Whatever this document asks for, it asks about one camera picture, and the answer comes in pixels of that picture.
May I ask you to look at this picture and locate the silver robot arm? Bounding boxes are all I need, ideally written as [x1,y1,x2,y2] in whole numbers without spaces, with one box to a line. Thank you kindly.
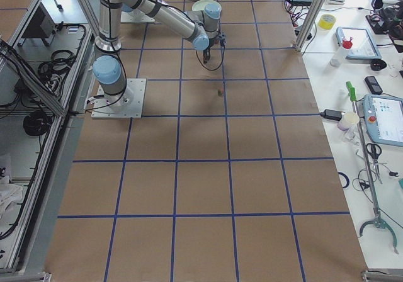
[93,0,225,108]

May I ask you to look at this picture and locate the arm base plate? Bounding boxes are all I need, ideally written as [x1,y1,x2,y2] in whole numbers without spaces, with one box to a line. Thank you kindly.
[91,78,147,119]
[121,9,155,24]

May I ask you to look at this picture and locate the long reach grabber tool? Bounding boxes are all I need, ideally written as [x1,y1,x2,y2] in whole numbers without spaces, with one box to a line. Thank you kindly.
[346,81,399,254]

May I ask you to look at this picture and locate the black remote device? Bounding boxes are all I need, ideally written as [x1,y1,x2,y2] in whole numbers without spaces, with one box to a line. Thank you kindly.
[365,76,383,95]

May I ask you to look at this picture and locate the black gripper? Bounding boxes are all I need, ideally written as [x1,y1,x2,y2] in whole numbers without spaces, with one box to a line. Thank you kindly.
[203,30,226,63]

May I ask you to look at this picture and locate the teach pendant near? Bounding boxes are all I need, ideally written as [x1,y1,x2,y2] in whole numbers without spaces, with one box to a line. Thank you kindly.
[362,94,402,147]

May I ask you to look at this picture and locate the teach pendant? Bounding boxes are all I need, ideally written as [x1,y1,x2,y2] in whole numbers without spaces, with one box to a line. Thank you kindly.
[335,26,382,60]
[362,94,402,147]

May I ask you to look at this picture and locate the white paper cup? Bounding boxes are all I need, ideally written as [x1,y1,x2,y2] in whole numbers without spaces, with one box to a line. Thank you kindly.
[337,111,360,131]

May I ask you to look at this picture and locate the blue tape roll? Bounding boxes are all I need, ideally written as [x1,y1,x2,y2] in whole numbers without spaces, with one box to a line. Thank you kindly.
[338,172,350,189]

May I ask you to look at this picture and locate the teach pendant far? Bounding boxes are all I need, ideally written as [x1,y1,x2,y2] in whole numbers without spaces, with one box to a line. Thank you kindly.
[335,26,382,60]

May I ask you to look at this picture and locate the black handled scissors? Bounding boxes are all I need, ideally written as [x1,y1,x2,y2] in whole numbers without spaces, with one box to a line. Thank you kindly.
[366,143,382,184]

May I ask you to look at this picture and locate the black power adapter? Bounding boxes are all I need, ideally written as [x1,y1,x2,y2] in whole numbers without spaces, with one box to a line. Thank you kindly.
[320,109,344,121]

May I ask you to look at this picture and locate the clear bottle red cap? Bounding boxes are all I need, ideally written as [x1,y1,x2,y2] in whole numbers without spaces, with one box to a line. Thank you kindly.
[329,38,353,67]

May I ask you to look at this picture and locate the aluminium frame post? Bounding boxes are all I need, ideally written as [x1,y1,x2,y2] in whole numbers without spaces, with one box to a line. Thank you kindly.
[294,0,325,52]

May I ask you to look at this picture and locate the light green plate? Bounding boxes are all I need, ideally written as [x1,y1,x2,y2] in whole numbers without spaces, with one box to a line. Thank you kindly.
[191,0,222,11]

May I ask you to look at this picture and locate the yellow tape roll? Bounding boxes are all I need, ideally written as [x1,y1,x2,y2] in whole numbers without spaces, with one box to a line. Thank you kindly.
[318,14,336,30]

